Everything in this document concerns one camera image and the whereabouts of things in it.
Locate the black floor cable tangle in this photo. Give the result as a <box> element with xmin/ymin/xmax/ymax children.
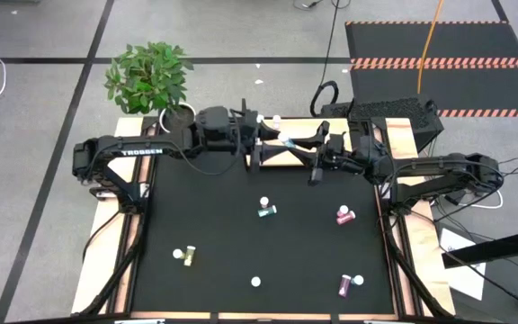
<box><xmin>291</xmin><ymin>0</ymin><xmax>353</xmax><ymax>11</ymax></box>

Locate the white paper sheet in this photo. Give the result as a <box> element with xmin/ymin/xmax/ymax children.
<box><xmin>438</xmin><ymin>228</ymin><xmax>487</xmax><ymax>302</ymax></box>

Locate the black desk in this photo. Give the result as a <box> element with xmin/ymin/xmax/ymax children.
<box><xmin>442</xmin><ymin>226</ymin><xmax>518</xmax><ymax>271</ymax></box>

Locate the black hazard-striped floor mat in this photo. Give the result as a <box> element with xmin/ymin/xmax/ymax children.
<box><xmin>344</xmin><ymin>20</ymin><xmax>518</xmax><ymax>119</ymax></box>

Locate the orange-yellow cable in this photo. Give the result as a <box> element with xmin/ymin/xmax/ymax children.
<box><xmin>415</xmin><ymin>0</ymin><xmax>445</xmax><ymax>95</ymax></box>

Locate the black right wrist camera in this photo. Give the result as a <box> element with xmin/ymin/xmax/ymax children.
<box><xmin>327</xmin><ymin>133</ymin><xmax>348</xmax><ymax>157</ymax></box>

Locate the black table mat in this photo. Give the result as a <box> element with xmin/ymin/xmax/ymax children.
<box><xmin>130</xmin><ymin>121</ymin><xmax>396</xmax><ymax>315</ymax></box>

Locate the thin black hanging cable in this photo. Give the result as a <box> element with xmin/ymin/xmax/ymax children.
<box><xmin>321</xmin><ymin>0</ymin><xmax>342</xmax><ymax>86</ymax></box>

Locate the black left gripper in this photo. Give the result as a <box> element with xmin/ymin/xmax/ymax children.
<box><xmin>234</xmin><ymin>110</ymin><xmax>294</xmax><ymax>175</ymax></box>

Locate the thick black cable loop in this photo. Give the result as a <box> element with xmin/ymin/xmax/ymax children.
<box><xmin>308</xmin><ymin>79</ymin><xmax>340</xmax><ymax>118</ymax></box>

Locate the black braided cable conduit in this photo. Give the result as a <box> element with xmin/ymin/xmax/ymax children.
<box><xmin>380</xmin><ymin>211</ymin><xmax>449</xmax><ymax>319</ymax></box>
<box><xmin>75</xmin><ymin>211</ymin><xmax>147</xmax><ymax>316</ymax></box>

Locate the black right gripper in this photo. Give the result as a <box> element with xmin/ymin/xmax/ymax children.
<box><xmin>285</xmin><ymin>120</ymin><xmax>368</xmax><ymax>186</ymax></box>

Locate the green plant in white pot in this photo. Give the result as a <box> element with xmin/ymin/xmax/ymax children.
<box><xmin>103</xmin><ymin>41</ymin><xmax>200</xmax><ymax>149</ymax></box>

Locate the long black floor cable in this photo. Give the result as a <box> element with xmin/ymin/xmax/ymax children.
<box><xmin>438</xmin><ymin>245</ymin><xmax>518</xmax><ymax>314</ymax></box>

